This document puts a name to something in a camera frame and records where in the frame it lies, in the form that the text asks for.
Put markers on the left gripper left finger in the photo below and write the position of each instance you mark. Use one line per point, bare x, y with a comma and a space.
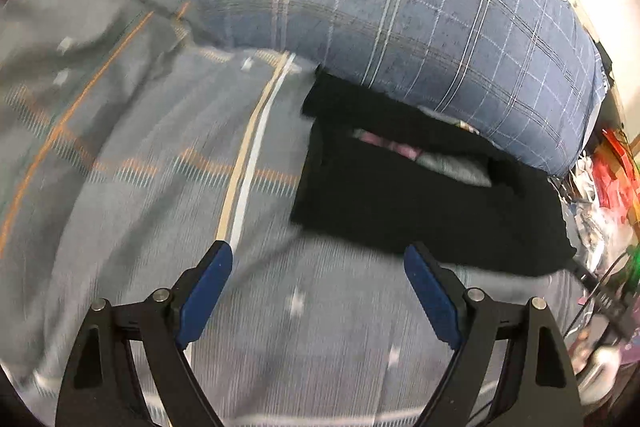
100, 386

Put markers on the clear plastic bags pile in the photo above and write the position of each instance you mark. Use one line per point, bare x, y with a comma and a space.
598, 233

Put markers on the black pants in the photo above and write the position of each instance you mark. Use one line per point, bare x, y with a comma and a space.
382, 174

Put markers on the blue plaid pillow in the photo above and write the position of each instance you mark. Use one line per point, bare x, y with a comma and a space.
524, 73

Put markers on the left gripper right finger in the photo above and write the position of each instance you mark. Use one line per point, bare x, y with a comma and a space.
536, 386

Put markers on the red orange gift boxes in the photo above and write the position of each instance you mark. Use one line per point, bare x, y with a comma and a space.
616, 176

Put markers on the grey patterned bedsheet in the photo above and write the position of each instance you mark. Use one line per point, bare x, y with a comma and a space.
130, 143

